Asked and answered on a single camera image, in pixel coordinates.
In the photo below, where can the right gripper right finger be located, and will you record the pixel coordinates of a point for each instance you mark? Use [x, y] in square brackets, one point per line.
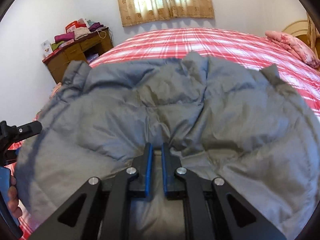
[212, 209]

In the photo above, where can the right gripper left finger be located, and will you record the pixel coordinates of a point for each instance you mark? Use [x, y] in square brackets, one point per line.
[100, 209]

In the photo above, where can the grey puffer jacket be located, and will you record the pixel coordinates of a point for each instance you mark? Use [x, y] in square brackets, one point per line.
[222, 119]

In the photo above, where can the pink clothes pile on floor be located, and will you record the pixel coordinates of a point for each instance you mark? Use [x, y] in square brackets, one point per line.
[55, 89]

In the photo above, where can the person's left hand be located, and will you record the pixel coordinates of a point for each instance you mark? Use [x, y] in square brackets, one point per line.
[13, 202]

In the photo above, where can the stacked boxes in desk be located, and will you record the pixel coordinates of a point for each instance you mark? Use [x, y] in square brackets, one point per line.
[91, 58]

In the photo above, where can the brown wooden desk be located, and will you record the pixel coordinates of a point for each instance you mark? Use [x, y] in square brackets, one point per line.
[98, 42]

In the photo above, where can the red plaid bed sheet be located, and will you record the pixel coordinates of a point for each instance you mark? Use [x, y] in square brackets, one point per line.
[249, 50]

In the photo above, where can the white card box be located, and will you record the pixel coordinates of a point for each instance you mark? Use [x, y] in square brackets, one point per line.
[46, 48]

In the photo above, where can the green folded cloth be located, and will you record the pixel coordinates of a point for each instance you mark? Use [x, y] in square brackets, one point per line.
[55, 46]

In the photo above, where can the magenta folded cloth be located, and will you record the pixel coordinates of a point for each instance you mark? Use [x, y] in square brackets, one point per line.
[64, 37]

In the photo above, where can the beige folded cloth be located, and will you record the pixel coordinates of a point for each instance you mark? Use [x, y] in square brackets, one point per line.
[81, 32]

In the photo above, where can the purple folded cloth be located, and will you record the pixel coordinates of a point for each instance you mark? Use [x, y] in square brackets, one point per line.
[96, 26]

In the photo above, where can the pink floral folded quilt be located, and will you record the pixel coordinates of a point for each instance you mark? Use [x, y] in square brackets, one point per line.
[294, 46]

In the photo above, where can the red gift box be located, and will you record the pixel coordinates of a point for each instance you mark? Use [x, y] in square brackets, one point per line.
[73, 25]

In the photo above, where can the cream wooden headboard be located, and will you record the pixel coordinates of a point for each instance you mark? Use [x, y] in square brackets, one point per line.
[299, 30]

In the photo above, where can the beige side curtain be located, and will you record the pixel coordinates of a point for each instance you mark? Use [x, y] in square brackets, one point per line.
[313, 35]

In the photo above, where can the beige window curtain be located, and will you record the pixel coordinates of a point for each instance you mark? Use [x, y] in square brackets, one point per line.
[135, 12]

